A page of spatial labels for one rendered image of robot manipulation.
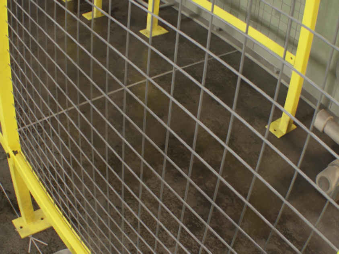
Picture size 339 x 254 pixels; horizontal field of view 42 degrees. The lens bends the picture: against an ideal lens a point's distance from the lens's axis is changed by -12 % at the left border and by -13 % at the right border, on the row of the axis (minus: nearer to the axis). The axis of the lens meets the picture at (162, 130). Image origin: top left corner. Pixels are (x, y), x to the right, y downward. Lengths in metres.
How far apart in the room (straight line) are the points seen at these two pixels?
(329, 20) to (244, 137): 0.81
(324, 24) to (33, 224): 1.76
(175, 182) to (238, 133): 0.45
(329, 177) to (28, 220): 1.22
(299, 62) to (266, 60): 0.76
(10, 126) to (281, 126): 1.39
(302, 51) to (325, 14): 0.43
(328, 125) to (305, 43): 0.40
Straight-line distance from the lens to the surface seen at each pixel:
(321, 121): 2.20
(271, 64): 2.88
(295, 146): 2.36
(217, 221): 1.94
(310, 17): 2.06
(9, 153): 1.57
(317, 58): 2.62
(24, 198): 1.78
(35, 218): 1.89
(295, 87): 2.24
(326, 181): 1.91
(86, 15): 3.26
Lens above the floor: 1.49
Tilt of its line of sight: 41 degrees down
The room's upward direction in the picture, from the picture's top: 5 degrees clockwise
